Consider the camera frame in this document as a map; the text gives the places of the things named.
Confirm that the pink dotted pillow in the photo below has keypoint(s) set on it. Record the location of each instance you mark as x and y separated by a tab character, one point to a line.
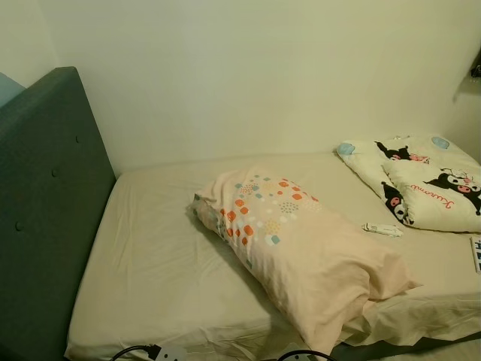
308	256

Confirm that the cream cartoon print quilt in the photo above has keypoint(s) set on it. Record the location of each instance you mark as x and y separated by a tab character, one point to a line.
436	210

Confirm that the white book blue letters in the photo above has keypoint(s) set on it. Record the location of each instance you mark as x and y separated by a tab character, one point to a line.
476	254

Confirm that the mattress with beige sheet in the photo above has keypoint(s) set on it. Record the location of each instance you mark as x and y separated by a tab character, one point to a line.
150	256

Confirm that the teal fabric headboard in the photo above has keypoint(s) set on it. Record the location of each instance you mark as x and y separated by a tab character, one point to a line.
45	226

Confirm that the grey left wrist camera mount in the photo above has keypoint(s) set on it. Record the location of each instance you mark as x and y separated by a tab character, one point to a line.
171	353

